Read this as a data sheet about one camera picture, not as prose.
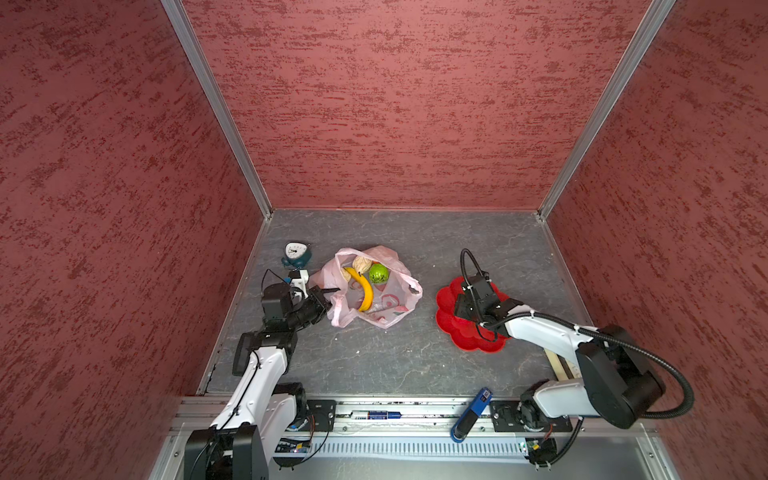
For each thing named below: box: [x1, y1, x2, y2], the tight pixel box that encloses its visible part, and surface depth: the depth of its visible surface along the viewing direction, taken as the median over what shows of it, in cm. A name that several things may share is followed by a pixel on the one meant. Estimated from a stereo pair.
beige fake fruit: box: [352, 255, 373, 275], surface depth 100 cm
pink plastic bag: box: [311, 245, 423, 329], surface depth 94 cm
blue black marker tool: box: [450, 387, 493, 443], surface depth 75 cm
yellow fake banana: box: [344, 267, 373, 312], surface depth 97 cm
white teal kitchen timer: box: [281, 242, 312, 269], surface depth 105 cm
